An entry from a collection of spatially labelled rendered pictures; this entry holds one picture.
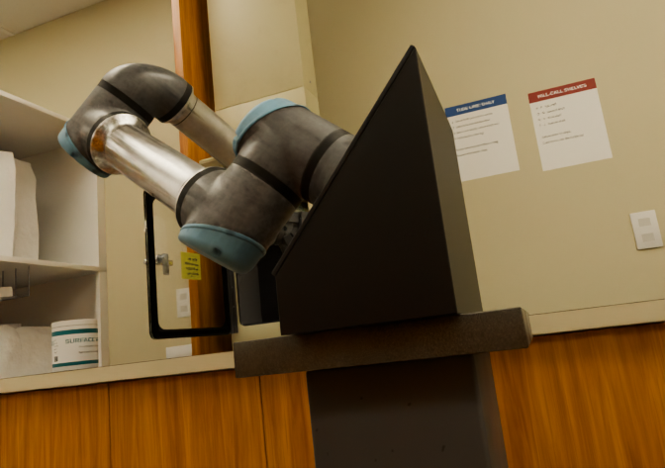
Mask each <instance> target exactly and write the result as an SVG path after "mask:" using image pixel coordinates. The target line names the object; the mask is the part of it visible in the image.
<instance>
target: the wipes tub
mask: <svg viewBox="0 0 665 468"><path fill-rule="evenodd" d="M51 349H52V372H60V371H69V370H77V369H85V368H94V367H98V363H99V358H98V320H95V319H84V320H70V321H61V322H55V323H52V324H51Z"/></svg>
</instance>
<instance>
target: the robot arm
mask: <svg viewBox="0 0 665 468"><path fill-rule="evenodd" d="M154 118H156V119H158V120H159V121H160V122H161V123H163V124H168V123H170V124H171V125H172V126H174V127H175V128H176V129H177V130H179V131H180V132H181V133H182V134H184V135H185V136H186V137H187V138H189V139H190V140H191V141H193V142H194V143H195V144H197V145H199V146H200V147H201V148H202V149H204V150H205V151H206V152H207V153H209V154H210V155H211V156H212V157H214V158H215V159H216V160H217V161H219V162H220V163H221V164H222V165H223V166H224V167H225V168H224V167H220V166H211V167H206V168H205V167H204V166H202V165H200V164H199V163H197V162H196V161H194V160H192V159H191V158H189V157H187V156H186V155H184V154H182V153H181V152H179V151H177V150H176V149H174V148H172V147H171V146H169V145H167V144H166V143H164V142H162V141H161V140H158V139H157V138H155V137H153V136H152V135H151V134H150V131H149V129H148V126H149V124H150V123H151V122H152V121H153V119H154ZM354 137H355V135H353V134H351V133H349V132H347V131H346V130H344V129H342V128H340V127H338V126H337V125H335V124H333V123H331V122H329V121H328V120H326V119H324V118H322V117H320V116H319V115H317V114H315V113H313V112H311V110H310V109H308V108H307V107H305V106H303V105H300V104H296V103H294V102H292V101H290V100H287V99H284V98H274V99H268V100H266V101H263V102H261V103H259V104H258V105H256V106H255V107H254V108H252V109H251V110H250V111H249V112H248V113H247V114H246V115H245V116H244V118H243V119H242V120H241V122H240V123H239V125H238V127H237V130H236V131H235V130H234V129H233V128H232V127H231V126H230V125H229V124H227V123H226V122H225V121H224V120H223V119H222V118H220V117H219V116H218V115H217V114H216V113H215V112H214V111H212V110H211V109H210V108H209V107H208V106H207V105H206V104H204V103H203V102H202V101H201V100H200V99H199V98H197V97H196V96H195V95H194V89H193V86H192V85H190V84H189V83H188V82H187V81H186V80H185V79H183V78H182V77H181V76H179V75H178V74H176V73H174V72H172V71H170V70H168V69H166V68H163V67H160V66H157V65H153V64H148V63H127V64H123V65H119V66H117V67H114V68H113V69H111V70H110V71H108V72H107V73H106V74H105V75H104V76H103V77H102V79H101V81H100V82H99V83H98V84H97V86H96V87H95V88H94V89H93V91H92V92H91V93H90V94H89V96H88V97H87V98H86V99H85V101H84V102H83V103H82V104H81V106H80V107H79V108H78V109H77V111H76V112H75V113H74V114H73V116H72V117H71V118H70V119H69V120H68V121H66V122H65V124H64V127H63V129H62V130H61V131H60V133H59V134H58V137H57V139H58V142H59V144H60V146H61V147H62V148H63V149H64V150H65V151H66V152H67V153H68V154H69V155H70V156H72V157H73V158H74V159H75V160H76V161H77V162H78V163H80V164H81V165H82V166H83V167H85V168H86V169H88V170H89V171H91V172H92V173H94V174H95V175H97V176H99V177H101V178H108V177H109V176H110V175H112V174H114V175H122V174H123V175H124V176H126V177H127V178H128V179H130V180H131V181H133V182H134V183H135V184H137V185H138V186H139V187H141V188H142V189H144V190H145V192H147V193H148V194H149V195H151V196H152V197H154V198H155V199H156V200H158V201H159V202H160V203H162V204H163V205H165V206H166V207H167V208H169V209H170V210H171V211H173V212H174V213H175V218H176V222H177V224H178V226H179V227H180V228H181V229H180V233H179V235H178V239H179V240H180V241H181V242H182V243H184V244H185V245H187V246H188V247H190V248H192V249H193V250H195V251H197V252H198V253H200V254H202V255H203V256H205V257H207V258H209V259H211V260H213V261H214V262H216V263H218V264H220V265H222V266H224V267H225V268H227V269H229V270H231V271H233V272H235V273H238V274H245V273H247V272H249V271H251V270H252V268H253V267H254V266H255V265H256V263H257V262H258V261H259V260H260V258H262V257H264V255H265V254H266V250H267V249H268V247H269V246H270V245H279V247H280V249H281V251H282V253H284V252H285V250H286V248H287V247H288V245H289V243H290V242H291V240H292V238H293V237H294V235H295V233H296V232H297V230H298V229H299V227H300V225H301V224H302V223H303V221H304V220H305V218H306V216H307V215H308V213H309V212H306V211H301V212H295V211H296V209H297V208H298V206H299V205H300V204H301V202H302V201H303V200H306V201H308V202H309V203H311V204H312V205H314V203H315V202H316V200H317V198H318V197H319V195H320V193H321V192H322V190H323V188H324V187H325V185H326V183H327V182H328V180H329V179H330V177H331V175H332V174H333V171H334V170H335V168H336V166H337V165H338V163H339V161H340V160H341V158H342V156H343V155H344V153H345V152H346V150H347V148H348V147H349V145H350V143H351V142H352V140H353V138H354Z"/></svg>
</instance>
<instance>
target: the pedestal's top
mask: <svg viewBox="0 0 665 468"><path fill-rule="evenodd" d="M532 339H533V336H532V331H531V325H530V320H529V315H528V312H527V311H526V310H524V309H523V308H522V307H515V308H507V309H500V310H492V311H484V312H476V313H468V314H460V315H452V316H444V317H436V318H428V319H420V320H412V321H404V322H396V323H388V324H381V325H373V326H365V327H357V328H342V329H334V330H326V331H318V332H310V333H302V334H294V335H286V336H278V337H270V338H263V339H255V340H247V341H239V342H234V344H233V346H234V359H235V372H236V378H244V377H254V376H264V375H273V374H283V373H293V372H302V371H312V370H322V369H331V368H340V367H350V366H359V365H369V364H379V363H388V362H398V361H408V360H417V359H427V358H436V357H445V356H455V355H464V354H474V353H484V352H493V351H503V350H513V349H522V348H528V347H529V345H530V343H531V341H532Z"/></svg>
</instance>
